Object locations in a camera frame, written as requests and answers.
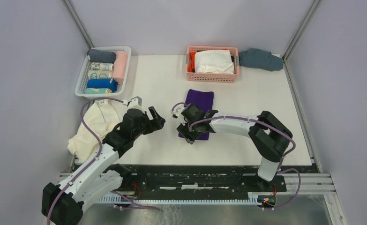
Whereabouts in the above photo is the purple towel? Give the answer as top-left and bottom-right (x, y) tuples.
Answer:
(183, 89), (214, 125)

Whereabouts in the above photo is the cream towel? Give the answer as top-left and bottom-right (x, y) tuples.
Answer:
(67, 99), (120, 163)

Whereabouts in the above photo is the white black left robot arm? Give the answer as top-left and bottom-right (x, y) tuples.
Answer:
(41, 107), (165, 225)

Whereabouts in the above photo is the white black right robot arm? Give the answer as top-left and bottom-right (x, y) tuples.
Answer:
(171, 103), (296, 191)

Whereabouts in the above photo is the pink plastic basket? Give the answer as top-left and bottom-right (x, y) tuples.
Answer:
(186, 45), (240, 83)

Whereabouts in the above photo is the blue rolled towel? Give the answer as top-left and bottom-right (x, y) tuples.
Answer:
(87, 79), (118, 92)

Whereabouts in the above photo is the orange cloth in basket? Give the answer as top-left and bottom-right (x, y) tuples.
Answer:
(188, 51), (196, 73)

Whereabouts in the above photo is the white folded cloth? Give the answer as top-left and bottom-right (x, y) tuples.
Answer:
(194, 49), (235, 74)

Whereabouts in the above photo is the pink rolled towel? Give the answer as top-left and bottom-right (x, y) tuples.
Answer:
(112, 51), (128, 85)

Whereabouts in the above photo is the light teal rolled towel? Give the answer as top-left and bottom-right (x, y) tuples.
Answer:
(84, 88), (112, 94)

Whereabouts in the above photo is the beige print rolled towel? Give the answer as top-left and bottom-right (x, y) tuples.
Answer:
(87, 70), (112, 80)

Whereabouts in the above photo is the cartoon print rolled towel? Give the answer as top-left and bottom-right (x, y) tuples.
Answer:
(90, 62), (114, 72)

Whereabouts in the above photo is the grey rolled towel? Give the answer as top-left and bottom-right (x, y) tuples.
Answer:
(87, 49), (117, 63)

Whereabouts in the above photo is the teal crumpled towel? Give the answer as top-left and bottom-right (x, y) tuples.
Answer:
(239, 48), (284, 72)

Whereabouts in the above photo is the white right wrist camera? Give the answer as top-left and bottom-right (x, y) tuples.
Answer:
(171, 106), (185, 120)

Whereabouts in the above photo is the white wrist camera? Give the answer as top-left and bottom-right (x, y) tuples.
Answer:
(127, 96), (143, 111)
(171, 106), (185, 120)

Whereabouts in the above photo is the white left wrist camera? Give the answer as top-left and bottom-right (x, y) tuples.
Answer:
(127, 96), (143, 111)

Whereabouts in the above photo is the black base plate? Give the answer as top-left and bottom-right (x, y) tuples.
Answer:
(116, 165), (328, 208)

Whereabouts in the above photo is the white slotted cable duct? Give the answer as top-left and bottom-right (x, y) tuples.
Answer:
(90, 193), (277, 206)

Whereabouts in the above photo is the aluminium corner frame left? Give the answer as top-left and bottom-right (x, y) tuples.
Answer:
(61, 0), (94, 49)

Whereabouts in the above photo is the aluminium corner frame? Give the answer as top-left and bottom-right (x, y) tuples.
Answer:
(282, 0), (347, 225)
(61, 0), (94, 49)

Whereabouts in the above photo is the aluminium corner frame right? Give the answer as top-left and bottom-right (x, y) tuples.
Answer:
(282, 0), (347, 225)

